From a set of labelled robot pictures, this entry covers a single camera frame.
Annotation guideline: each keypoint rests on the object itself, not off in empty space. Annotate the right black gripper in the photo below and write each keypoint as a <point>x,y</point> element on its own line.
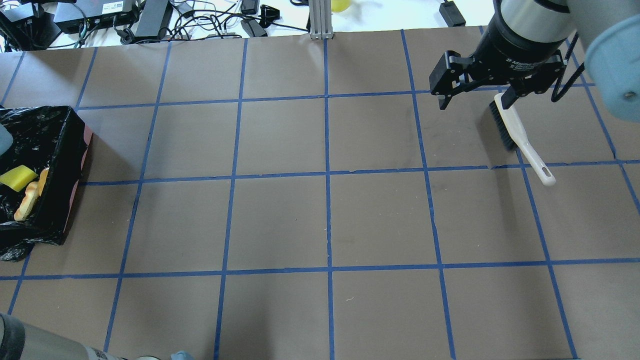
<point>517,51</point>

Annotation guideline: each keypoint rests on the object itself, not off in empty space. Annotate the white hand brush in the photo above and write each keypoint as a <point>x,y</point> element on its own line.
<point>514,136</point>

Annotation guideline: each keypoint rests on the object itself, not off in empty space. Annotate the croissant-shaped bread piece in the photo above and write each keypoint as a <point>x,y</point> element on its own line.
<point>33,192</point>

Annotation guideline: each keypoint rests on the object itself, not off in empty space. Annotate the yellow sponge piece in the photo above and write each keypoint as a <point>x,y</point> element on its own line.
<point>18,178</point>

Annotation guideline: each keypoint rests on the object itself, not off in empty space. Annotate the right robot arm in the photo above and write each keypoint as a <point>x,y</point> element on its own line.
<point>609,32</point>

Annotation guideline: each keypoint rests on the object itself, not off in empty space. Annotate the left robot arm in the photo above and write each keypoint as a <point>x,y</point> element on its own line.
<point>21,341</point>

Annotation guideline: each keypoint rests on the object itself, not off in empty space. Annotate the bin with black bag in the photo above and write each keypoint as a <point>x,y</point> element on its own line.
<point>50,141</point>

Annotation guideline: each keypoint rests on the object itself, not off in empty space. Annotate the black power adapter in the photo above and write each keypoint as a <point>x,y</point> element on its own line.
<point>451,14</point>

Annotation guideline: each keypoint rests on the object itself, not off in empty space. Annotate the yellow tape roll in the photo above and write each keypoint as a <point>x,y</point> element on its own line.
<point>339,6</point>

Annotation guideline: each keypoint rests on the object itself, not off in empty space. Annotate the aluminium frame post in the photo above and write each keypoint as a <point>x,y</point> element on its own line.
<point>320,16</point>

